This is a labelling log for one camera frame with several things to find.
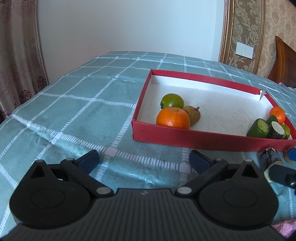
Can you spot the wooden headboard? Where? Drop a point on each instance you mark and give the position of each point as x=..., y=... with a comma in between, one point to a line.
x=283, y=70

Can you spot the gold framed wallpaper panel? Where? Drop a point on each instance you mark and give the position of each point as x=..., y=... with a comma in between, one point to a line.
x=244, y=22

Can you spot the brown patterned curtain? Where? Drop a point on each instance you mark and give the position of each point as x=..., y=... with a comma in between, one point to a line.
x=23, y=72

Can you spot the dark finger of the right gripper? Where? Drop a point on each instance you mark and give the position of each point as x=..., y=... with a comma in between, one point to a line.
x=283, y=175

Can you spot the small green tomato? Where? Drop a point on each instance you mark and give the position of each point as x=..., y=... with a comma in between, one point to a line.
x=286, y=135

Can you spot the teal checked bedsheet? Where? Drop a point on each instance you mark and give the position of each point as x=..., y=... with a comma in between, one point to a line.
x=92, y=107

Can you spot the large orange mandarin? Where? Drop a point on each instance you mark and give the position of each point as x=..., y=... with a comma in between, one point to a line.
x=174, y=118

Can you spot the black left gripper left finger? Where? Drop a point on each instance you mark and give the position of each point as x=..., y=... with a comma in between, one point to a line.
x=55, y=195

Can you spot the green cucumber end piece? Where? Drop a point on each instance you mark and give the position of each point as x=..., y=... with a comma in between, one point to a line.
x=270, y=119

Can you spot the green cucumber cut piece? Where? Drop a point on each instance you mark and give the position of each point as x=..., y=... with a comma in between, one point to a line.
x=259, y=129

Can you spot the small orange mandarin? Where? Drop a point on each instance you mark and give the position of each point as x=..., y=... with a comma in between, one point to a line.
x=279, y=113

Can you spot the dark sugarcane piece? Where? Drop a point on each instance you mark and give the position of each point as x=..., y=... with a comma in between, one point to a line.
x=268, y=158

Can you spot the large green tomato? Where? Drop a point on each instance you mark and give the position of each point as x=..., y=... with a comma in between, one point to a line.
x=172, y=100

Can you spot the pink towel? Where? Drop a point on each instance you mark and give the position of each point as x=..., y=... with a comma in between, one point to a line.
x=286, y=228

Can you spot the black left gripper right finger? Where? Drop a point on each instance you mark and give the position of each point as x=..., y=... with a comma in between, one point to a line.
x=236, y=196

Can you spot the white wall switch plate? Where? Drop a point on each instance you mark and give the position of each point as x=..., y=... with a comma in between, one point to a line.
x=244, y=50

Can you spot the brown small pear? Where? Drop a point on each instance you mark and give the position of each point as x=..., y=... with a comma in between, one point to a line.
x=193, y=113

